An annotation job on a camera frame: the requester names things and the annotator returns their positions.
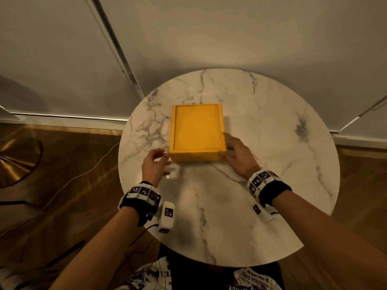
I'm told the person's right hand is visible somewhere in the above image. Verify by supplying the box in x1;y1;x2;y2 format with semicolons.
219;133;261;181

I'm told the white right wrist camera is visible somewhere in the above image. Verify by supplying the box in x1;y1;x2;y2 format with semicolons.
252;202;277;223

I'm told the black floor object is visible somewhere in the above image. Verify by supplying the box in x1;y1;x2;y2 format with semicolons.
45;240;86;268

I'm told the metal blind track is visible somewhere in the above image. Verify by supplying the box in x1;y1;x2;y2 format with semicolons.
83;0;145;100
338;95;387;133

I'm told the white marble table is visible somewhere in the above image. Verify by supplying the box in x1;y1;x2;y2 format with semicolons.
118;68;341;268

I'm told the person's left forearm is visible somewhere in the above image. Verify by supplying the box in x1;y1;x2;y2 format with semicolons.
50;207;139;290

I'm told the person's right forearm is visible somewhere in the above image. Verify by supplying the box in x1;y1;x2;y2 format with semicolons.
272;190;387;290

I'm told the yellow box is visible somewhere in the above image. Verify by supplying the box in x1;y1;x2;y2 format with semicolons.
169;103;227;163

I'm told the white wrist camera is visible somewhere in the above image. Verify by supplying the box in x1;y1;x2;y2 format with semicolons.
157;201;176;234
252;202;277;223

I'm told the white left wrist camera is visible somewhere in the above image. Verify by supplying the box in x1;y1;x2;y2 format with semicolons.
157;201;176;234

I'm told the person's left hand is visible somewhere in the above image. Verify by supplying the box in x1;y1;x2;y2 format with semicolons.
141;148;172;188

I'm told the metal bottom rail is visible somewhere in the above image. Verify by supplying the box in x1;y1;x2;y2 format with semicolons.
331;131;387;150
0;105;129;131

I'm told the gold lamp base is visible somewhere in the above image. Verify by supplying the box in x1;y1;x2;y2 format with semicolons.
0;137;43;188

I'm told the black left camera cable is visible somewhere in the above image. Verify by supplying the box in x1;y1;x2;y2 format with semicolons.
112;224;159;284

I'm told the thin white floor cable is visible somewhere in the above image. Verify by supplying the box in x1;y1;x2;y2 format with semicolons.
0;143;121;238

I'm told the black left wristband with markers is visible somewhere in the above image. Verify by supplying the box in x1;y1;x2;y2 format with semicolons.
118;181;162;228

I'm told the white floor object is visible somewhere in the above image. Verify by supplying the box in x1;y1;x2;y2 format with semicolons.
0;262;58;290

